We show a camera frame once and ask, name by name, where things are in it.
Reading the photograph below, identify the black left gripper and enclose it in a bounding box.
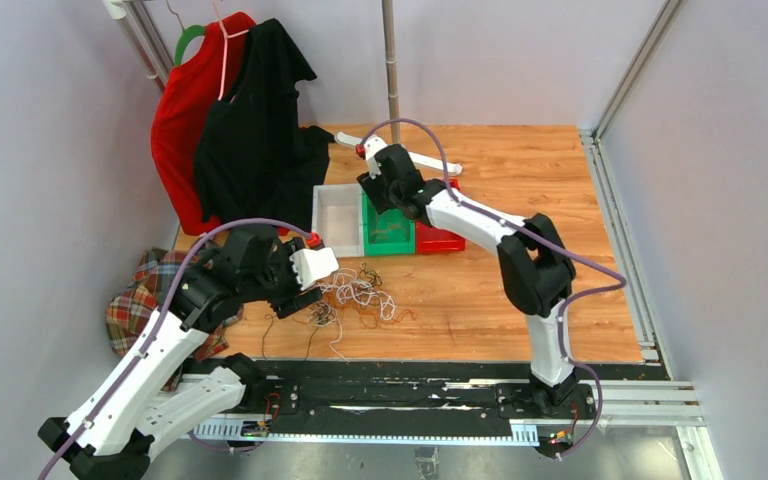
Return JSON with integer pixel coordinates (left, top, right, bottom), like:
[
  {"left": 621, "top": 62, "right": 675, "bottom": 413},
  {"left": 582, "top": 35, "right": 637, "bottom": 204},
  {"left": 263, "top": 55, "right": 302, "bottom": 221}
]
[{"left": 242, "top": 237, "right": 324, "bottom": 317}]

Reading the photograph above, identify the orange cable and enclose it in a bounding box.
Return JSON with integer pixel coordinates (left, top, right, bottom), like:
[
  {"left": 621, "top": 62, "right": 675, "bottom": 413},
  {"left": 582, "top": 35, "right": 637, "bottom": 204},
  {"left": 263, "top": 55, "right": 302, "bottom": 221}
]
[{"left": 367, "top": 218, "right": 408, "bottom": 241}]

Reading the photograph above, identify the thin black cable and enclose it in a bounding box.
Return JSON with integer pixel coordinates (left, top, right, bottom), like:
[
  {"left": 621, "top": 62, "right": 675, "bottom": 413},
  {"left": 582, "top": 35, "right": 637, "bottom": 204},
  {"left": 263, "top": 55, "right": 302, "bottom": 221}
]
[{"left": 261, "top": 311, "right": 322, "bottom": 362}]

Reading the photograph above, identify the cable bundle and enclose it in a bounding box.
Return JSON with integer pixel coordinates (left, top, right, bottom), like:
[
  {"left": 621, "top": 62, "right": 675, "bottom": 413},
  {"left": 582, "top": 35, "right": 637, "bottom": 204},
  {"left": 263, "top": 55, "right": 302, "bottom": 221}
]
[{"left": 307, "top": 261, "right": 418, "bottom": 362}]

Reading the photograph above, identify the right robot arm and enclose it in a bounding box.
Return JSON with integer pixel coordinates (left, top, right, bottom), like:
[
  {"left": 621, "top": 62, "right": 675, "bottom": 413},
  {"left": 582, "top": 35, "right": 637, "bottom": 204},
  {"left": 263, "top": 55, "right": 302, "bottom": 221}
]
[{"left": 355, "top": 138, "right": 578, "bottom": 417}]

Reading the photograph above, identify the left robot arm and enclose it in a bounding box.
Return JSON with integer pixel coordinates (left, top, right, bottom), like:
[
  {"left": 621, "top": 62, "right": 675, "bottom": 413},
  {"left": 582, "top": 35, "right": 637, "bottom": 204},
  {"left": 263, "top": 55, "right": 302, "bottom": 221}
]
[{"left": 38, "top": 218, "right": 339, "bottom": 479}]

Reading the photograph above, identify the white stand with metal pole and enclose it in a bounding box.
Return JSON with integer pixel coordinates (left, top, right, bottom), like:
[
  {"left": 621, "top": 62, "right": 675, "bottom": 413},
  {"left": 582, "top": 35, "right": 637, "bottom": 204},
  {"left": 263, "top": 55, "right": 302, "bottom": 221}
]
[{"left": 334, "top": 0, "right": 463, "bottom": 176}]

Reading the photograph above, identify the green plastic bin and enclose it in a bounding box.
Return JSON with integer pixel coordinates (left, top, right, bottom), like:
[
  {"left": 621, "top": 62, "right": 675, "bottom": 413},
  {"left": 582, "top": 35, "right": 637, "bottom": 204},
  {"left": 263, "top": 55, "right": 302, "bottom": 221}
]
[{"left": 362, "top": 193, "right": 415, "bottom": 256}]

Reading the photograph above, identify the red plastic bin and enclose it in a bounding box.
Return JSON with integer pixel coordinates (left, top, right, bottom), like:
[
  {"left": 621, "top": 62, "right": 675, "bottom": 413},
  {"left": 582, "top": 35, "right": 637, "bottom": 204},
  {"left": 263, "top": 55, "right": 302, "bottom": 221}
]
[{"left": 414, "top": 178, "right": 468, "bottom": 255}]

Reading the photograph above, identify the black t-shirt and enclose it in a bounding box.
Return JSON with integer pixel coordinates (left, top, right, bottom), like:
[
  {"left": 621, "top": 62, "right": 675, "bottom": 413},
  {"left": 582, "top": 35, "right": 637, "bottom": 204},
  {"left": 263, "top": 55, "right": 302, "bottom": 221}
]
[{"left": 194, "top": 19, "right": 335, "bottom": 231}]

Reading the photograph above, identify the plaid flannel shirt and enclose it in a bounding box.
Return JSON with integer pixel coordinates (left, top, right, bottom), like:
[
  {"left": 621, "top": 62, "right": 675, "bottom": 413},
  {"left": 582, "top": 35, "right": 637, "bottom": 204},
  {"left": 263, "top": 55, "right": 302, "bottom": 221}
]
[{"left": 105, "top": 248, "right": 243, "bottom": 392}]

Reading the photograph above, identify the red t-shirt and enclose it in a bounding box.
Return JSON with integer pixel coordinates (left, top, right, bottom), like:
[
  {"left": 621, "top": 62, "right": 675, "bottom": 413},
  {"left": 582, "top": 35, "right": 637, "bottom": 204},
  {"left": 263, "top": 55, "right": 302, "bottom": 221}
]
[{"left": 150, "top": 12, "right": 256, "bottom": 235}]

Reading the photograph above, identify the pink clothes hanger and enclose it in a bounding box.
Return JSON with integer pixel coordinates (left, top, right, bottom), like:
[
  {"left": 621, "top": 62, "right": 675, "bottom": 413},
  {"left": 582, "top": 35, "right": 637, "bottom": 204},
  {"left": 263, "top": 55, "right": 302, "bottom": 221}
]
[{"left": 211, "top": 0, "right": 249, "bottom": 100}]

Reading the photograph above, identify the green clothes hanger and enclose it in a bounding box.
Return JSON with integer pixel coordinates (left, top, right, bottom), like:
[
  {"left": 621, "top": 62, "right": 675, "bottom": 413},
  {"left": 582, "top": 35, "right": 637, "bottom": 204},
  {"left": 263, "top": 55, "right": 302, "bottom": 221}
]
[{"left": 173, "top": 25, "right": 206, "bottom": 67}]

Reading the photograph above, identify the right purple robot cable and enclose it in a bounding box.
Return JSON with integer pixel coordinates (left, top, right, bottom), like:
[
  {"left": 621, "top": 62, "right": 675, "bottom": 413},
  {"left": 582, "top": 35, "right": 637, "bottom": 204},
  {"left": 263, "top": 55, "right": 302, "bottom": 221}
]
[{"left": 357, "top": 117, "right": 628, "bottom": 460}]

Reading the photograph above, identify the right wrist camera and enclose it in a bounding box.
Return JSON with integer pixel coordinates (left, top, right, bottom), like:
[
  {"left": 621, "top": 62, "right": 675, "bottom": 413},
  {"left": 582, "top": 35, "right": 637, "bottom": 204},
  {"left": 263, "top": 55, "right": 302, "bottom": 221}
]
[{"left": 355, "top": 135, "right": 388, "bottom": 179}]

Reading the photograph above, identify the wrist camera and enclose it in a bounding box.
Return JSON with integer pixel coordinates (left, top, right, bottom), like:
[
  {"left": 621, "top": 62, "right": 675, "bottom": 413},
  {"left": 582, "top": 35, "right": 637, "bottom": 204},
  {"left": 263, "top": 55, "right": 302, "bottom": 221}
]
[
  {"left": 289, "top": 233, "right": 340, "bottom": 291},
  {"left": 355, "top": 135, "right": 388, "bottom": 179}
]

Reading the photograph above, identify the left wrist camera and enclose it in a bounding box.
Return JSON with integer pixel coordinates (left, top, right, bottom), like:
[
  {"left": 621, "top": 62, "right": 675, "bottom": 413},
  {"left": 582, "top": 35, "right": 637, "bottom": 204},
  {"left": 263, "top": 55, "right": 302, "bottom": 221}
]
[{"left": 289, "top": 233, "right": 340, "bottom": 291}]

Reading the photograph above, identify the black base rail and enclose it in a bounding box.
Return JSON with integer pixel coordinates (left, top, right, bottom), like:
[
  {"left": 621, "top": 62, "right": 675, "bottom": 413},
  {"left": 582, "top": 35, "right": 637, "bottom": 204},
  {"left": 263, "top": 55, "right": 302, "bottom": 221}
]
[{"left": 188, "top": 358, "right": 597, "bottom": 439}]

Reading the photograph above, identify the clothes rack metal frame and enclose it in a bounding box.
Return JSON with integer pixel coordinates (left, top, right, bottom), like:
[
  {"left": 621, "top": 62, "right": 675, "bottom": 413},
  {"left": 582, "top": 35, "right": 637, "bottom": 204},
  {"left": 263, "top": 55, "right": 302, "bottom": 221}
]
[{"left": 101, "top": 0, "right": 173, "bottom": 93}]

